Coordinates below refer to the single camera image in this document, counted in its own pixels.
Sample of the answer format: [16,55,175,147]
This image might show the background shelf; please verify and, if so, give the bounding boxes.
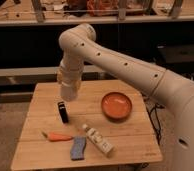
[0,0,194,26]

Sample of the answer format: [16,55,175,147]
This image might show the orange toy carrot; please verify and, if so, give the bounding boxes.
[42,132,73,142]

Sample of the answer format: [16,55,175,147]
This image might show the black cable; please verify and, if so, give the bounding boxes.
[143,96,165,146]

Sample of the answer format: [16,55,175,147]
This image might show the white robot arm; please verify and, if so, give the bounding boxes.
[59,24,194,171]

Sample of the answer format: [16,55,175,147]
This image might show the black eraser block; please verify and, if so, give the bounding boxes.
[58,102,69,123]

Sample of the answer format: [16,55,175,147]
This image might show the white tube bottle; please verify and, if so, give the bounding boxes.
[82,124,114,156]

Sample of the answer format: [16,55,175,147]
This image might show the orange ceramic bowl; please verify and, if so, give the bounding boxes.
[101,92,132,120]

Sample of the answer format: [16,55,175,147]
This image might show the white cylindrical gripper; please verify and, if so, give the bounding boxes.
[61,80,81,102]

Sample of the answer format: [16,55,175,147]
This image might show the blue sponge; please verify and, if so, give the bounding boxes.
[70,136,86,161]

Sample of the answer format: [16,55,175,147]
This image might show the wooden table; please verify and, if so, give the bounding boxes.
[11,80,162,171]

